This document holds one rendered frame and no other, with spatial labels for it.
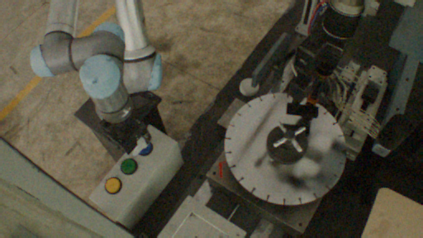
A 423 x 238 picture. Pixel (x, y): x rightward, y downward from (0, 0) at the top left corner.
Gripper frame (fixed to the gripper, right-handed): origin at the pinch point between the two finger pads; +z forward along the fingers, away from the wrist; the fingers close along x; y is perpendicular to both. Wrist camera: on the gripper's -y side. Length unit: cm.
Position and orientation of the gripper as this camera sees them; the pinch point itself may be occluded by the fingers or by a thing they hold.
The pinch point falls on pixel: (144, 142)
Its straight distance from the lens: 90.9
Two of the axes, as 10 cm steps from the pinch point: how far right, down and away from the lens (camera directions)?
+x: 8.3, 4.6, -3.2
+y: -5.6, 7.2, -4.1
